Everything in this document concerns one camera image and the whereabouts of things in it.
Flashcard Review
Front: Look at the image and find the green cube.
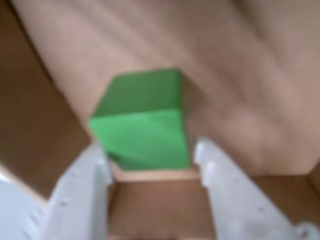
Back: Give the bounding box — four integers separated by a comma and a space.
87, 67, 192, 173

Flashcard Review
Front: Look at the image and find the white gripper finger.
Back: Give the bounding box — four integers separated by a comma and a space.
193, 136, 320, 240
43, 139, 115, 240

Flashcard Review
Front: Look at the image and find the brown cardboard box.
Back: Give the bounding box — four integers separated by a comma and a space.
0, 0, 320, 240

